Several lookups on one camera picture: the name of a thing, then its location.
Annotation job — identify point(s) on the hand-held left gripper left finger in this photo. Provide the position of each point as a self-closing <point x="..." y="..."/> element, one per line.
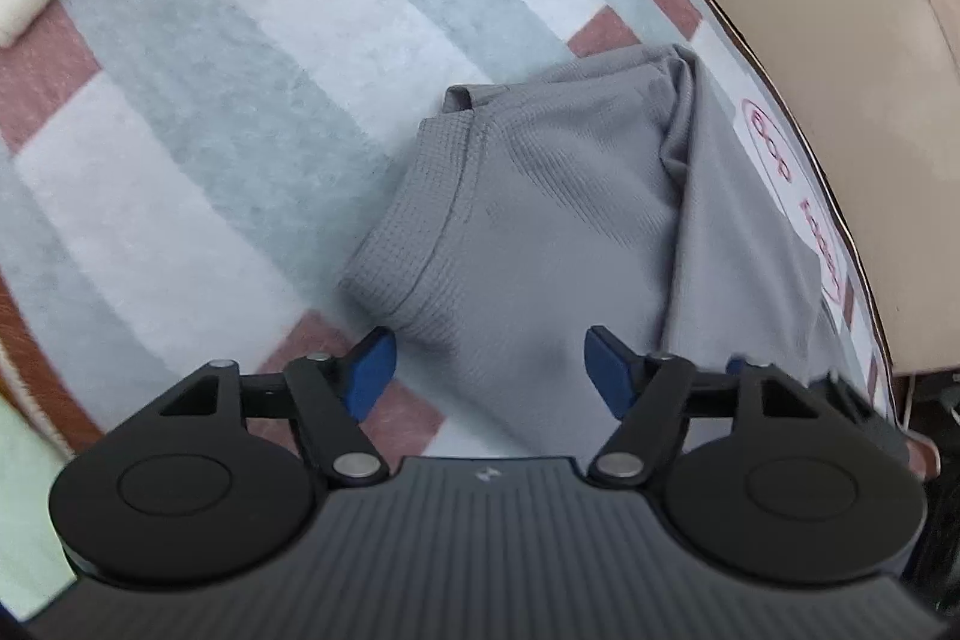
<point x="371" y="371"/>

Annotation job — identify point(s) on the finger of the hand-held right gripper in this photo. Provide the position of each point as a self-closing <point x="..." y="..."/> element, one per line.
<point x="847" y="396"/>

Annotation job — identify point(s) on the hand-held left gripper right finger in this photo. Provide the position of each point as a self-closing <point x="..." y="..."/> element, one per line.
<point x="611" y="371"/>

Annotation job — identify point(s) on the grey shirt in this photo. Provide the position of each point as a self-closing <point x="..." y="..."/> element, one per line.
<point x="562" y="220"/>

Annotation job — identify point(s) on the checkered rug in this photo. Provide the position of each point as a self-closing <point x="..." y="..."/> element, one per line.
<point x="225" y="123"/>

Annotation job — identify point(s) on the light green cloth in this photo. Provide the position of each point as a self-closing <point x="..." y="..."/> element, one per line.
<point x="26" y="520"/>

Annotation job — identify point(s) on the beige sofa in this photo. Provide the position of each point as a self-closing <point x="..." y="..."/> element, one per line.
<point x="862" y="10"/>

